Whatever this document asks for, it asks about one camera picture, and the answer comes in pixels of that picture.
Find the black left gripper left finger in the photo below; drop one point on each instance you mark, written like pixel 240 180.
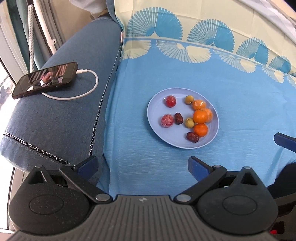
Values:
pixel 50 202

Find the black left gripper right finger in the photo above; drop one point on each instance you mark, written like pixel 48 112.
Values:
pixel 232 202

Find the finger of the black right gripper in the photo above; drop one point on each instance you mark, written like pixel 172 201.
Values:
pixel 285 141

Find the dark red jujube date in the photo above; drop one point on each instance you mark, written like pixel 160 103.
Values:
pixel 192 137

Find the orange tangerine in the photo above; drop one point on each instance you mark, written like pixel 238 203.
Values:
pixel 200 129
pixel 200 116
pixel 209 114
pixel 198 104

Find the red candy fruit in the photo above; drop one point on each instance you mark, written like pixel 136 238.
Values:
pixel 167 120

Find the blue denim sofa armrest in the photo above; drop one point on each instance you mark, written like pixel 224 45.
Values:
pixel 68 125

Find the orange tangerine front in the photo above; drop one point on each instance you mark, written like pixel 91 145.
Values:
pixel 200 129

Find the green-yellow small fruit lower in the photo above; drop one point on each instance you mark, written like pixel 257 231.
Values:
pixel 189 123

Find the green-yellow small fruit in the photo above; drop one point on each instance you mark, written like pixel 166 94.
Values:
pixel 189 99
pixel 189 123

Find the wrapped orange tangerine back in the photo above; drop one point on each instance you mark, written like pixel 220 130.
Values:
pixel 198 104

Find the blue fan-pattern cloth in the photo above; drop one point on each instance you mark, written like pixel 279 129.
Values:
pixel 211 79

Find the dark red date on plate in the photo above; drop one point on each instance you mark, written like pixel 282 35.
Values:
pixel 178 118

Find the green-yellow small fruit upper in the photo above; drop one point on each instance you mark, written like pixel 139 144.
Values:
pixel 189 99

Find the black smartphone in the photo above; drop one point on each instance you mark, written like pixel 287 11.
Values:
pixel 45 80

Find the red wrapped fruit on plate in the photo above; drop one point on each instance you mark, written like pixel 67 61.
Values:
pixel 170 101

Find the white floor lamp pole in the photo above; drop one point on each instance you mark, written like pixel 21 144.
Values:
pixel 35 13

